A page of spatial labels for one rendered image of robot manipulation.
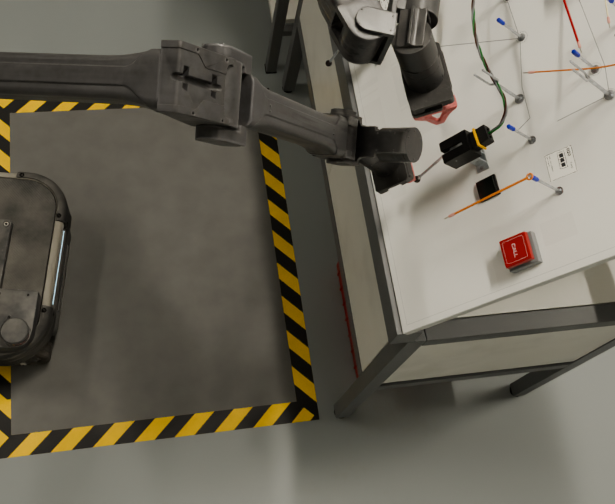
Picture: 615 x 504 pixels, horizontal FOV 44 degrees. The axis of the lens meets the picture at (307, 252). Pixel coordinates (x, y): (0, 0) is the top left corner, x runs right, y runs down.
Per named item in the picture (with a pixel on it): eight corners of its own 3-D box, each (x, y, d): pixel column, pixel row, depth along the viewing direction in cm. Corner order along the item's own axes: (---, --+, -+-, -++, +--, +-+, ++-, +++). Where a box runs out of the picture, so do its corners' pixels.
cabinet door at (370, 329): (359, 372, 191) (400, 323, 155) (325, 178, 211) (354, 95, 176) (369, 370, 192) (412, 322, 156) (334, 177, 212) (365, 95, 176)
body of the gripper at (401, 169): (401, 132, 138) (381, 117, 132) (413, 182, 134) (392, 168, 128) (370, 146, 141) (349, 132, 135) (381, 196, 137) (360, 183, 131)
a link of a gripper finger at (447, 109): (454, 90, 123) (444, 58, 114) (464, 128, 120) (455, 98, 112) (412, 103, 124) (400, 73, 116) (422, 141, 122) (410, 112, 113)
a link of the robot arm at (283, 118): (188, 42, 88) (181, 139, 89) (232, 41, 86) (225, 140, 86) (331, 108, 127) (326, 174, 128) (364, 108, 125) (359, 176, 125)
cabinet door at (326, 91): (327, 176, 212) (356, 94, 176) (298, 16, 232) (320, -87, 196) (334, 176, 212) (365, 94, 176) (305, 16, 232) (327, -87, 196)
